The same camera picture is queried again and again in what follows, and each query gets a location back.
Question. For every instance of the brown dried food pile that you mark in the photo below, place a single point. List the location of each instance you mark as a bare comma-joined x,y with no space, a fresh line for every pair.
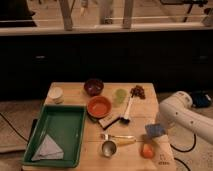
138,91

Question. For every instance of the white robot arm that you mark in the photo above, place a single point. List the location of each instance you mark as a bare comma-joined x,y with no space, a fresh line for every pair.
177,109

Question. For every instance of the grey folded cloth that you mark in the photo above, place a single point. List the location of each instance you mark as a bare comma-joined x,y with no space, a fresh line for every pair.
48,149

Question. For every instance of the orange bowl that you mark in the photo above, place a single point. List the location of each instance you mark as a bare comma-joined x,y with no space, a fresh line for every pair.
99,106

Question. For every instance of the dark maroon bowl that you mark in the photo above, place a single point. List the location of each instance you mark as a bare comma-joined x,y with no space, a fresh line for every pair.
93,87

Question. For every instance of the white handled brush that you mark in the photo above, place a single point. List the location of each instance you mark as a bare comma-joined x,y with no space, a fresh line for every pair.
124,119

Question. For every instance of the metal measuring cup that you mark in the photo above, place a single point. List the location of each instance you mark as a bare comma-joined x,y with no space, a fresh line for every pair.
109,147

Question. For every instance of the green plastic cup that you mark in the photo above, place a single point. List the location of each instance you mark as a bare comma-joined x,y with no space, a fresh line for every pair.
120,95

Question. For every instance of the blue sponge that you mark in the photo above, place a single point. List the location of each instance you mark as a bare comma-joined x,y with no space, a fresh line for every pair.
154,130

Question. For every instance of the dark blue object on floor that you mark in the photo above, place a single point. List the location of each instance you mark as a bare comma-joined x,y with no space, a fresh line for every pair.
201,99

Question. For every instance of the white paper cup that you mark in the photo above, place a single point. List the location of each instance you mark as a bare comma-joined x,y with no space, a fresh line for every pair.
56,95

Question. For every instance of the orange fruit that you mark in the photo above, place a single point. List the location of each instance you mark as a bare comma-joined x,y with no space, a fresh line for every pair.
147,151

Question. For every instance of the gold fork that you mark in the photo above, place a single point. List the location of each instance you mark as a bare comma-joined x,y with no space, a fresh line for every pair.
108,136

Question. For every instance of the green plastic tray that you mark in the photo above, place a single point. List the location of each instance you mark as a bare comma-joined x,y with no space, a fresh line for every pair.
65,126

